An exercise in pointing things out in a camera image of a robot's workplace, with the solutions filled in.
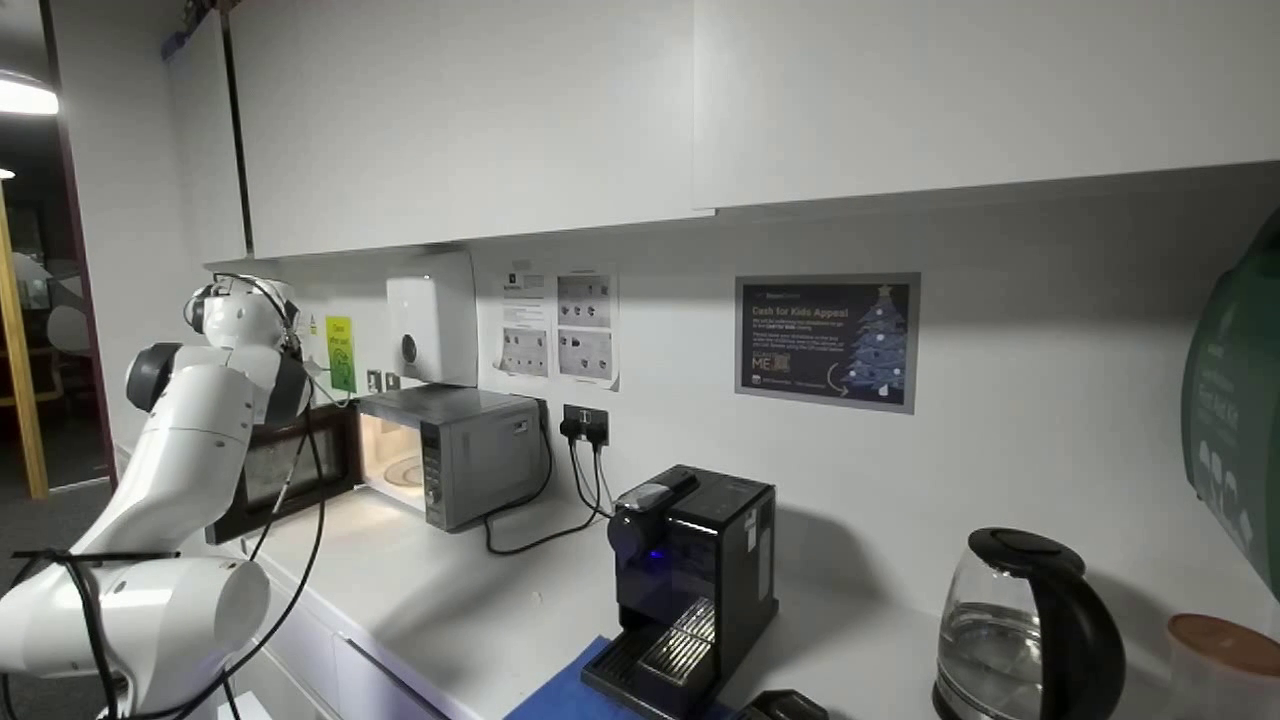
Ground black glass microwave door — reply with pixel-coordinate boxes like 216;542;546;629
209;397;368;550

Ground silver microwave body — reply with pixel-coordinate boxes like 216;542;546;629
354;384;553;537

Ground white socket instruction sheet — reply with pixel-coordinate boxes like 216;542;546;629
553;327;622;389

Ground small white header label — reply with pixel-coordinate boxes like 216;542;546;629
499;259;553;305

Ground framed dark poster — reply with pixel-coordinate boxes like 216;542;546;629
733;274;923;418

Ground black coffee machine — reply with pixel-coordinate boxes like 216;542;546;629
581;459;780;720

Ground white paper towel dispenser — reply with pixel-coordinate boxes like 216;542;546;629
385;251;481;394

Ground white upper cabinet door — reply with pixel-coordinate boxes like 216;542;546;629
155;8;253;263
690;0;1280;211
227;0;715;263

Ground blue mat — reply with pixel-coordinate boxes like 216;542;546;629
499;631;735;720

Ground small black flat object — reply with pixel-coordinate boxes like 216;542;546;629
735;686;832;720

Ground jar with cork lid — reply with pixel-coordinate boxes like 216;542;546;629
1161;609;1280;720

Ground ceiling light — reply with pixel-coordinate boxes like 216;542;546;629
0;74;66;119

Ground wall power sockets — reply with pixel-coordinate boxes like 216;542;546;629
553;274;616;331

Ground double wall socket with plugs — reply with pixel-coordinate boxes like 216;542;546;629
557;402;614;452

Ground black coffee machine power cable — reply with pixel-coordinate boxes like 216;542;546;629
583;445;622;522

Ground black microwave power cable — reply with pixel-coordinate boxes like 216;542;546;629
478;441;610;559

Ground yellow green wall sign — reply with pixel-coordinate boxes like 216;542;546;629
322;312;362;397

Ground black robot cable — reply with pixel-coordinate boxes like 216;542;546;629
0;267;336;720

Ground glass kettle black handle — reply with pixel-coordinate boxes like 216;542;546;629
930;523;1129;720

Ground yellow wooden post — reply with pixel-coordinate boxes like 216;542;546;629
0;185;52;506

